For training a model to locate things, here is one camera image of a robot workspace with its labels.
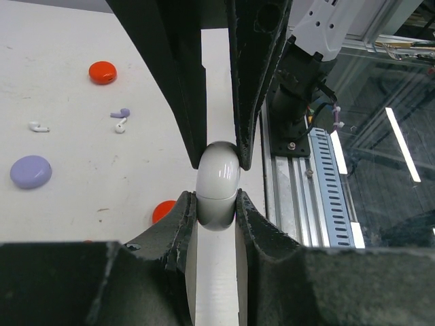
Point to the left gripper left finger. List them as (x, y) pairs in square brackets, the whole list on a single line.
[(149, 281)]

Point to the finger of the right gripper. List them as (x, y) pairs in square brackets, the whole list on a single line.
[(167, 35), (257, 34)]

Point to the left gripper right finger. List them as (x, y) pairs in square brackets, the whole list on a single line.
[(281, 282)]

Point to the red charging case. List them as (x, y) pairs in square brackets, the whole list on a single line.
[(102, 72), (162, 210)]

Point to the white earbud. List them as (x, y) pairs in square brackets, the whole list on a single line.
[(120, 126), (37, 127)]

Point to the white charging case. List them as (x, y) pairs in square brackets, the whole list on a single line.
[(217, 184)]

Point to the purple charging case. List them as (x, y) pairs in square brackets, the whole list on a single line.
[(30, 172)]

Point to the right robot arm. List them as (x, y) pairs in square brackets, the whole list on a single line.
[(309, 54)]

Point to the purple earbud right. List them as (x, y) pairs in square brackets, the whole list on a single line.
[(123, 113)]

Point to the aluminium front rail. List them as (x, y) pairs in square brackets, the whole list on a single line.
[(292, 193)]

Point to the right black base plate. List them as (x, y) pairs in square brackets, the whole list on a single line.
[(288, 139)]

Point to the slotted cable duct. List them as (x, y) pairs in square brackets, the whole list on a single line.
[(341, 230)]

